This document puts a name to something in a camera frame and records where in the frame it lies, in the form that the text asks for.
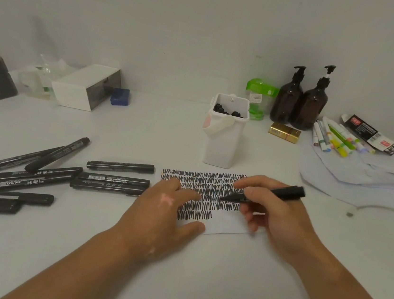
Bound person's left hand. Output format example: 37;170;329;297
108;171;211;270

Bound person's right hand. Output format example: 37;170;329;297
223;172;336;275

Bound white paper with black scribbles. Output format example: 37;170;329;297
154;164;262;241

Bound pile of black markers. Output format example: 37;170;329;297
0;126;158;234

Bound person's left forearm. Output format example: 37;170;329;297
1;216;144;299

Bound pile of loose white sheets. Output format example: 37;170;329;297
295;135;394;212

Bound small gold box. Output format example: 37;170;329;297
266;120;303;145

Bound bunch of pastel highlighter pens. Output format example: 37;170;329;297
308;115;380;161

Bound brown pump bottle white neck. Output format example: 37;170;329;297
289;61;337;134

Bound black and red cardboard box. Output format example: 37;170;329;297
337;112;394;156

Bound small blue box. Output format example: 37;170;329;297
109;86;131;108

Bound clear jar with green lid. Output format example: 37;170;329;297
242;76;281;123

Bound white box with grey front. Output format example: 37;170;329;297
48;59;123;115

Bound white plastic container with handle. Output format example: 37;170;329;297
198;91;253;171

